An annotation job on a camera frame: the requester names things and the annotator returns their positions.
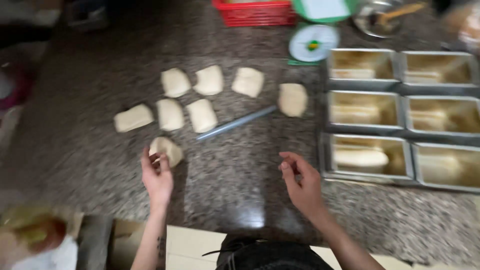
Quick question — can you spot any green kitchen scale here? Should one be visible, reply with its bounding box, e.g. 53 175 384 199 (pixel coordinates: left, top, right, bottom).
287 0 359 66

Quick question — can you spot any thin grey rolling pin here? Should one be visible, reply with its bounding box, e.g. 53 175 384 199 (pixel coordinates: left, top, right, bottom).
195 105 278 141

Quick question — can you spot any batch of shaped dough loaves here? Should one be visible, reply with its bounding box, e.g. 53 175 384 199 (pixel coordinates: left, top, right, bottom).
330 67 480 188

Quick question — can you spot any steel mixing bowl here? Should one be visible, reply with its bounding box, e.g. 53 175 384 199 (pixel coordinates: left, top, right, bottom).
352 0 428 39

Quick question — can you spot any set of metal loaf tins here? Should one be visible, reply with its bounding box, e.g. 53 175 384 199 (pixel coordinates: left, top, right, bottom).
319 48 480 194

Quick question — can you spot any brown cardboard box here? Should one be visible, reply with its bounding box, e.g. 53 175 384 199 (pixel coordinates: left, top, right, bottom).
108 219 158 270

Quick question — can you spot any person's left hand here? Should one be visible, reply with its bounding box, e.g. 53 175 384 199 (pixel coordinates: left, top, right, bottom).
140 147 175 211

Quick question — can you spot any wooden spoon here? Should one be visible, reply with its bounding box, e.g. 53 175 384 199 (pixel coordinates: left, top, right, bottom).
376 2 426 26

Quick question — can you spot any dough lump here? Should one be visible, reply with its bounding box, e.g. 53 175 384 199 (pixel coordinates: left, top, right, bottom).
149 136 184 168

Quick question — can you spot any group of flat dough pieces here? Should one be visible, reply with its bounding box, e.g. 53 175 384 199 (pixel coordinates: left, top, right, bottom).
113 65 309 134

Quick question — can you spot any brown plastic bag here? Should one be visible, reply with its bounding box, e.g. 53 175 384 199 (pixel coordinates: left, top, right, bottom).
442 2 480 57

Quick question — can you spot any red plastic basket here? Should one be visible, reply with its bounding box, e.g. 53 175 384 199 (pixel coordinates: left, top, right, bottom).
212 0 298 28

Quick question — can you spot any bag with white cloth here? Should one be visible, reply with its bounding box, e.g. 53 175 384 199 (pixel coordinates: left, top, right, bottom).
0 205 80 270

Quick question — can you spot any pink plastic container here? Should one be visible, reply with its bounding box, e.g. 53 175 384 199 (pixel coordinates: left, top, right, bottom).
0 62 37 110

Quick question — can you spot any person's right hand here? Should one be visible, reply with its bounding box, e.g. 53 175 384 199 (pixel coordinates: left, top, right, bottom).
278 151 328 222

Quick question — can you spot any person's black apron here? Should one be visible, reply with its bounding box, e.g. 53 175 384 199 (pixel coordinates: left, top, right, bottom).
202 234 335 270

